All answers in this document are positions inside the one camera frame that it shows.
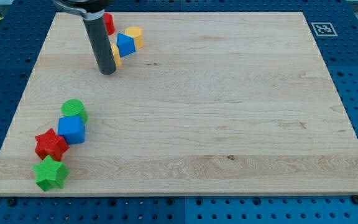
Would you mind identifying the yellow block behind rod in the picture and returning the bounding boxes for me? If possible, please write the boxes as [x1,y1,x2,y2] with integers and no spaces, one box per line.
[111,43,122,67]

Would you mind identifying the blue cube block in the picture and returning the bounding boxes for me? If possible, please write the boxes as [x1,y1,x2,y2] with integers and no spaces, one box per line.
[58,116,85,145]

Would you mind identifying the white fiducial marker tag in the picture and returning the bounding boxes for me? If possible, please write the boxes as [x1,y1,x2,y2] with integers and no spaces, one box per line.
[311,22,337,37]

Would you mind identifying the black bolt front left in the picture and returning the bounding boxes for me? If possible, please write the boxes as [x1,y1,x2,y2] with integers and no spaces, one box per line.
[6,197,17,207]

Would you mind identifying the red star block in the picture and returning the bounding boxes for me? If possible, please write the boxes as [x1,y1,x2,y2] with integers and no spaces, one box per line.
[35,128,69,161]

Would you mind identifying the black bolt front right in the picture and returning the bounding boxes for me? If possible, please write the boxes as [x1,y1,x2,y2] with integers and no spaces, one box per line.
[351,195,358,205]

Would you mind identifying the green star block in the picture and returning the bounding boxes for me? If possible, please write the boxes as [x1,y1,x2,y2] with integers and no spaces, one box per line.
[32,156,70,192]

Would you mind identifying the green cylinder block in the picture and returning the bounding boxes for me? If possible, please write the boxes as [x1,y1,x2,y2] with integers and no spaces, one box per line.
[60,98,88,123]

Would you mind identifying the light wooden board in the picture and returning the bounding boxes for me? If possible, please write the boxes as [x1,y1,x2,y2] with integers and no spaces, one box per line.
[0,12,358,197]

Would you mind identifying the red cylinder block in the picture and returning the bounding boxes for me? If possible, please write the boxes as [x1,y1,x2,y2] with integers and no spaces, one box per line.
[103,12,116,35]

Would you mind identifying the blue triangular prism block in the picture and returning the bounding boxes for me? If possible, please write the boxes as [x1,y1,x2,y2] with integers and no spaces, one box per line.
[116,33,136,57]

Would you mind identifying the black bolt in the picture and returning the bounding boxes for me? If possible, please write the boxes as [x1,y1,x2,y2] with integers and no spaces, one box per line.
[6,197,17,207]
[351,195,358,205]

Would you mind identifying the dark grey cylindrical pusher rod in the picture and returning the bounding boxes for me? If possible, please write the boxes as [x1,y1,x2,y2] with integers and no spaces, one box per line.
[83,17,116,75]

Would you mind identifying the yellow hexagon block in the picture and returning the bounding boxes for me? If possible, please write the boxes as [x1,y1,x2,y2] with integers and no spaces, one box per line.
[124,26,144,50]

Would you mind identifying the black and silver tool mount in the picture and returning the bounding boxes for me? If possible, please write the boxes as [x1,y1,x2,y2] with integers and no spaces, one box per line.
[52,0,113,20]

